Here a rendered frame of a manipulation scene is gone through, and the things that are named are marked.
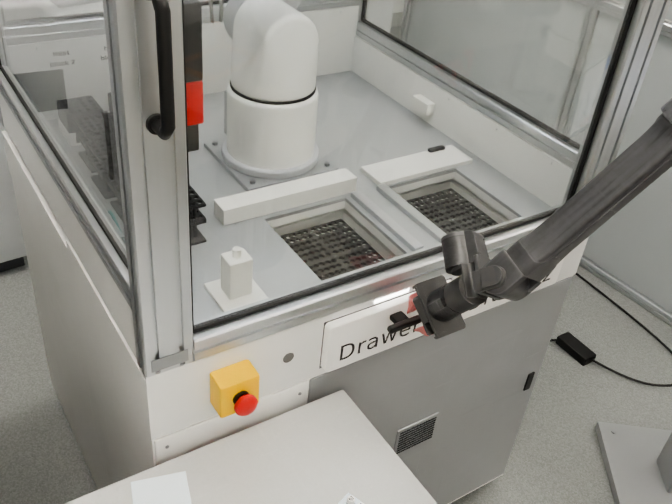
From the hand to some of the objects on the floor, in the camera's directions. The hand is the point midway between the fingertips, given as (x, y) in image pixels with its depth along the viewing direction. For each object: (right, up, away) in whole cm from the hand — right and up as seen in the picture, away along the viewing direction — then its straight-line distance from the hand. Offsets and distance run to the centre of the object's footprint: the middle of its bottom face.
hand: (415, 319), depth 137 cm
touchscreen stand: (+90, -62, +82) cm, 136 cm away
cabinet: (-34, -45, +87) cm, 104 cm away
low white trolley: (-31, -98, +14) cm, 104 cm away
